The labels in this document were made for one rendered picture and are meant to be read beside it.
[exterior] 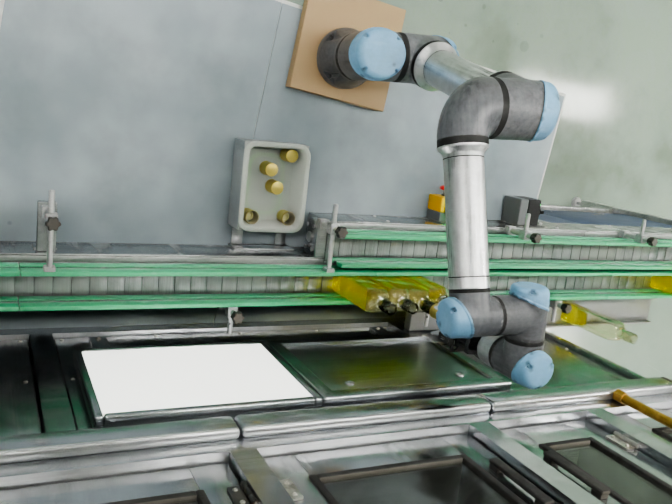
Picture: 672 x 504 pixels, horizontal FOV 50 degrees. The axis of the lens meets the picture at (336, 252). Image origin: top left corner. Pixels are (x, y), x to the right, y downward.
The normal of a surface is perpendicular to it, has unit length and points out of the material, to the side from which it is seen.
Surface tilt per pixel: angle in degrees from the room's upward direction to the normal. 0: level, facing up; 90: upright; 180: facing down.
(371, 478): 90
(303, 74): 4
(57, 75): 0
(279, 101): 0
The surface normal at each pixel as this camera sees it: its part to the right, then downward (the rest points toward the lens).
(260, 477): 0.11, -0.97
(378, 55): 0.25, 0.19
